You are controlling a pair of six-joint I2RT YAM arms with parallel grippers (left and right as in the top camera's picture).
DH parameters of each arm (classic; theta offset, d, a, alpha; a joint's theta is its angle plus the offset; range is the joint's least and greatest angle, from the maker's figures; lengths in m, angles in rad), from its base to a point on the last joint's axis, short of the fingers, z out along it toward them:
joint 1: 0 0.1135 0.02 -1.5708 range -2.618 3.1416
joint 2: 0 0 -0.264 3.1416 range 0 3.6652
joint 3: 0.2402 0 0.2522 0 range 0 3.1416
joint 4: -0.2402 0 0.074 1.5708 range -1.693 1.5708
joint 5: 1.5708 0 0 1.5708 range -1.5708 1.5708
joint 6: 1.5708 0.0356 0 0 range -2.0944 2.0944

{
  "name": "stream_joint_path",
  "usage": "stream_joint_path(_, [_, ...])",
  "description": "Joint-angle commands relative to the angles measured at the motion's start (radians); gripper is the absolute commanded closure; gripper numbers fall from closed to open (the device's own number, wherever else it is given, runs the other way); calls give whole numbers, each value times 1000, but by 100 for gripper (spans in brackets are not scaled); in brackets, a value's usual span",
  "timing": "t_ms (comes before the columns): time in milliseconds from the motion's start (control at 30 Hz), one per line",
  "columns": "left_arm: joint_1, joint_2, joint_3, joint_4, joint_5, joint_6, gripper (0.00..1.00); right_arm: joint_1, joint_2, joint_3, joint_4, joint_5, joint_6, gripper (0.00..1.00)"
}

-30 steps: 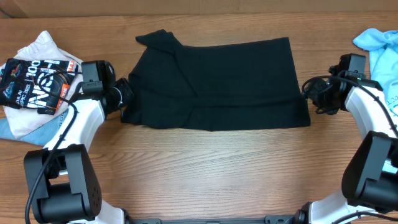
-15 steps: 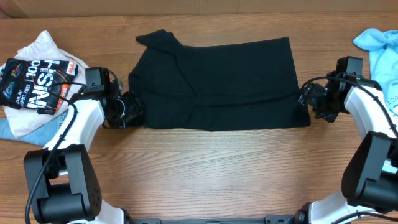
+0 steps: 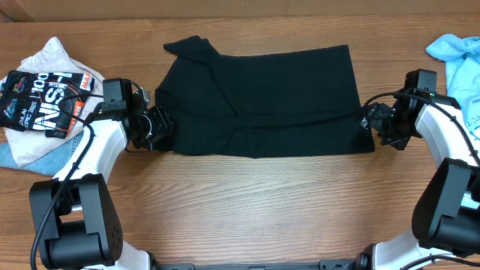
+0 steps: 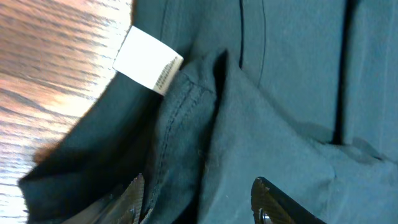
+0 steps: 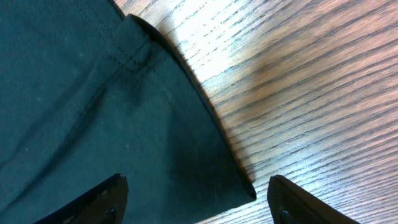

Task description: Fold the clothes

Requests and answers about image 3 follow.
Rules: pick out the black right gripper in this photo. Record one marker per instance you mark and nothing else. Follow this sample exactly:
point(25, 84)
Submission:
point(375, 114)

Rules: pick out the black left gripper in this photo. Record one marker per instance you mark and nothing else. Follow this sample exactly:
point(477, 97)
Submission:
point(163, 125)

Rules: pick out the light blue t-shirt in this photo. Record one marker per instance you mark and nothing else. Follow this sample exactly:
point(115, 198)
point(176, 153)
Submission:
point(461, 57)

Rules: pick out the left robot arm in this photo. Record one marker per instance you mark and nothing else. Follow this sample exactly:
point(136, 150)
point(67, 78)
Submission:
point(76, 223)

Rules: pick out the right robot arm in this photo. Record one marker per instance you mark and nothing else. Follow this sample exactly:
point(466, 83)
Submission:
point(445, 220)

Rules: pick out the black printed folded t-shirt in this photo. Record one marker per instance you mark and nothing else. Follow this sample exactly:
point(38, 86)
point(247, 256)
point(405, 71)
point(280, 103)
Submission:
point(44, 102)

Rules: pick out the blue folded jeans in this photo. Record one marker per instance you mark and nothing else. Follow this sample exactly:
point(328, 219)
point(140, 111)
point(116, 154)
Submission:
point(47, 165)

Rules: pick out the beige folded garment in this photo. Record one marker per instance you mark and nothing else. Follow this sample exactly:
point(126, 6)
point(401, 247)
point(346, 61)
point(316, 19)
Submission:
point(27, 147)

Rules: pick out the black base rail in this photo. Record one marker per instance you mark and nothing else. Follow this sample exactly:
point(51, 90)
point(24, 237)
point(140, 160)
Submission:
point(324, 264)

